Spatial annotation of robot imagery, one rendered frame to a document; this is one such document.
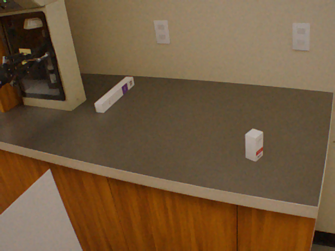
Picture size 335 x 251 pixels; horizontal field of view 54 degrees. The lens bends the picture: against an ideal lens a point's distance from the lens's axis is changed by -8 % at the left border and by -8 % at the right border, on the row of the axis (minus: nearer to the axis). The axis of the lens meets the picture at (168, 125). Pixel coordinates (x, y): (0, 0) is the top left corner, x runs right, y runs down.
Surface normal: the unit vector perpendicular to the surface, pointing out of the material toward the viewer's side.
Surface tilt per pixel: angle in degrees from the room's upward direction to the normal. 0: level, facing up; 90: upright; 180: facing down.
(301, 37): 90
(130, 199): 90
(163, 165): 0
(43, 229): 90
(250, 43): 90
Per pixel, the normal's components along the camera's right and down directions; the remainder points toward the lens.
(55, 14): 0.89, 0.12
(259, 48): -0.43, 0.49
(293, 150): -0.12, -0.86
